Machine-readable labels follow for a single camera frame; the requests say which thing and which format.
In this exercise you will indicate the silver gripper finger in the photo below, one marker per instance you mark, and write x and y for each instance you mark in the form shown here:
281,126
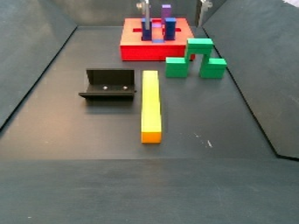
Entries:
142,6
205,4

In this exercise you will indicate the long yellow rectangular block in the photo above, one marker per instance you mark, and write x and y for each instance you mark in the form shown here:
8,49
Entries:
150,110

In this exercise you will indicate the red slotted base board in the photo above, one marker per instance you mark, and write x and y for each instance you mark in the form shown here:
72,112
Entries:
156,49

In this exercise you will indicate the purple U-shaped block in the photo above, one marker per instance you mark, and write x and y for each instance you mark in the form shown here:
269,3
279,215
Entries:
165,13

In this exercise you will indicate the dark blue U-shaped block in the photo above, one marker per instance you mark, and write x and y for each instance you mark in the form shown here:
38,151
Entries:
169,27

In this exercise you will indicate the green arch-shaped block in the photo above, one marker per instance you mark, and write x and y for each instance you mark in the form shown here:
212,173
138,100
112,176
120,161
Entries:
212,67

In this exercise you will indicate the black angled bracket holder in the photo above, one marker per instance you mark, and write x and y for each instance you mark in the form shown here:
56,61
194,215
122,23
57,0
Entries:
109,83

